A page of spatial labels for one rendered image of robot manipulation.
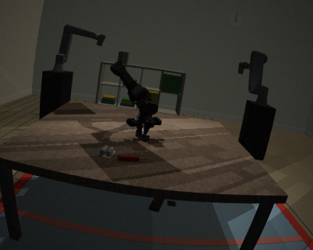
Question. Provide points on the red-handled screwdriver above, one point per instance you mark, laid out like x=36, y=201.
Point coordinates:
x=131, y=158

